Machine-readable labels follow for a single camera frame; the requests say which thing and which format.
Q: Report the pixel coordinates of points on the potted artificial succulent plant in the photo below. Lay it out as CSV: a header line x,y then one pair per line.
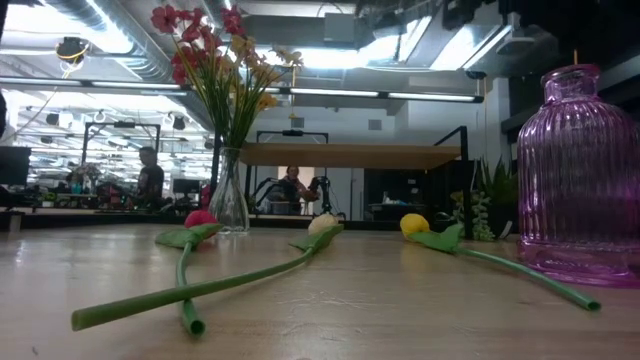
x,y
480,215

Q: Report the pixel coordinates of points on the peach cream artificial tulip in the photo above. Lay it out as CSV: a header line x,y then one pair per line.
x,y
322,223

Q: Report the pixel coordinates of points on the yellow artificial tulip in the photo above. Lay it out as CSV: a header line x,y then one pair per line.
x,y
414,224

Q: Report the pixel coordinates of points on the grey wall vent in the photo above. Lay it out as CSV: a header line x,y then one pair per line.
x,y
297,122
375,125

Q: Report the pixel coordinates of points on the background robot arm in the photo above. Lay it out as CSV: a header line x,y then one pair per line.
x,y
264,192
325,192

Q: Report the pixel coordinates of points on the red artificial tulip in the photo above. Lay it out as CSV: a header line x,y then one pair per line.
x,y
200,219

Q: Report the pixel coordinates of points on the black background rig frame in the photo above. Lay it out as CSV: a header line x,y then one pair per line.
x,y
122,124
292,133

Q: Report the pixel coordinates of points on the black metal shelf frame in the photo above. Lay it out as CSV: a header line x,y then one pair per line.
x,y
466,190

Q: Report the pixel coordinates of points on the red artificial flower bunch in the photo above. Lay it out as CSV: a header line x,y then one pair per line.
x,y
165,19

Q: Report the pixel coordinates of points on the long ceiling light tube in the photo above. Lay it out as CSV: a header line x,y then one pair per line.
x,y
274,90
430,97
40,81
335,92
135,85

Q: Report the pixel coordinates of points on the yellow artificial flower bunch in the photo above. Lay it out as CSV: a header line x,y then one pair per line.
x,y
242,45

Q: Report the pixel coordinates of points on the white ceiling fixture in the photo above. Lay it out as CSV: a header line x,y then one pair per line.
x,y
517,45

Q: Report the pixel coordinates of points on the silver ribbed ceiling duct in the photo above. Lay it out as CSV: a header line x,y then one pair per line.
x,y
125,40

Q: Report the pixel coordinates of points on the grey ceiling unit box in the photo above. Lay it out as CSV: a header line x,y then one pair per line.
x,y
340,27

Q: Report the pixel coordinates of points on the person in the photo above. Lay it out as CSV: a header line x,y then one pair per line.
x,y
292,185
151,180

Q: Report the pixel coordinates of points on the black computer monitor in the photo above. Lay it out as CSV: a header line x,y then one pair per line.
x,y
15,165

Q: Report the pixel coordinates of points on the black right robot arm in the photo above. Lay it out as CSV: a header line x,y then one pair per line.
x,y
470,12

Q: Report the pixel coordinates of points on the wooden shelf board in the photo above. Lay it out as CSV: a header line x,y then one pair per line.
x,y
350,156

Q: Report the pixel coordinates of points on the purple ribbed glass vase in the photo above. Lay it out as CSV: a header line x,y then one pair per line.
x,y
575,175

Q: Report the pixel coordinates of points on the clear glass vase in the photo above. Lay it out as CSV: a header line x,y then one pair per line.
x,y
229,200

